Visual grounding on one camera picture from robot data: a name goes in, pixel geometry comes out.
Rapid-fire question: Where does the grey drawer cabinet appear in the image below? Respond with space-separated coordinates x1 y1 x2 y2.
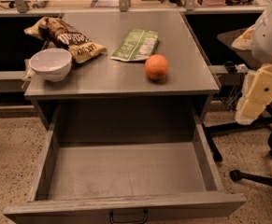
25 9 219 125

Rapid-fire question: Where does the green snack packet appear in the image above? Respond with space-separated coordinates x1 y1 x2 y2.
111 29 160 62

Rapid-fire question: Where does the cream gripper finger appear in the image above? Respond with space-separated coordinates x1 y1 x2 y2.
232 25 254 50
239 63 272 119

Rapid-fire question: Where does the orange fruit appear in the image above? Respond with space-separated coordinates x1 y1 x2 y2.
144 54 168 80

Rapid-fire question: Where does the white power adapter with cables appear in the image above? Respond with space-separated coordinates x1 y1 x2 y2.
223 61 249 110

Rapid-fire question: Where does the black side table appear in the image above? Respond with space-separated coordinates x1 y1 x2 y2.
203 27 272 162

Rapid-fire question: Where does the brown chip bag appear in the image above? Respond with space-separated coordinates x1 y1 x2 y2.
24 17 107 63

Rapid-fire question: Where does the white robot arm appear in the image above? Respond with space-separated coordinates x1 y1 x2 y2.
232 2 272 125

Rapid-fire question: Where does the white bowl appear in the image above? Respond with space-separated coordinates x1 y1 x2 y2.
29 48 72 82

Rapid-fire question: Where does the grey top drawer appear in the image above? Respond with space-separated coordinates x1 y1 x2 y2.
4 101 245 224

